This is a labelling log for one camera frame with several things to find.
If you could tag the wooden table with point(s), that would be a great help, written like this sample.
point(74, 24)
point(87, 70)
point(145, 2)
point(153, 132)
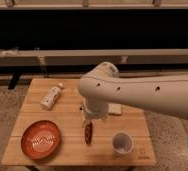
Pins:
point(73, 150)

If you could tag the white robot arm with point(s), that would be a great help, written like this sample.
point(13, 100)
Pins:
point(102, 85)

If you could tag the white cup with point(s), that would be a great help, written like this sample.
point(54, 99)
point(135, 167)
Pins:
point(122, 143)

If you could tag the orange plate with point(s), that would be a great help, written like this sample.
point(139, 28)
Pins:
point(40, 139)

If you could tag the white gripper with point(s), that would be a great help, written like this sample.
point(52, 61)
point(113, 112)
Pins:
point(93, 109)

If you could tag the grey horizontal rail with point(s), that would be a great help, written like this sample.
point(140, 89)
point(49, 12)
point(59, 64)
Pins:
point(92, 57)

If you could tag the white sponge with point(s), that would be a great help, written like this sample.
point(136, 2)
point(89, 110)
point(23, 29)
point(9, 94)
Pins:
point(115, 109)

